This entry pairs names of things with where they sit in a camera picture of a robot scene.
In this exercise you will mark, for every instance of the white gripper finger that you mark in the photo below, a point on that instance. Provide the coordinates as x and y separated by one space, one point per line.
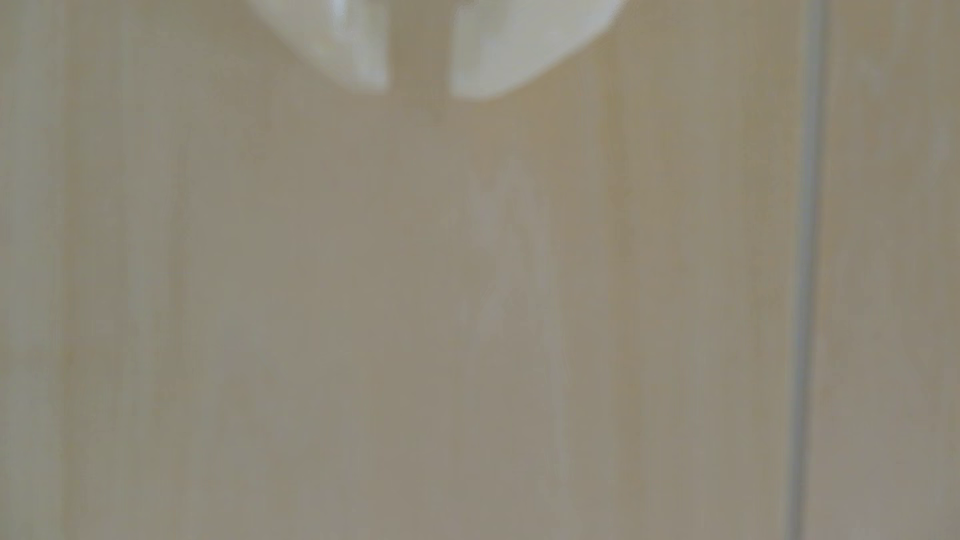
525 37
330 34

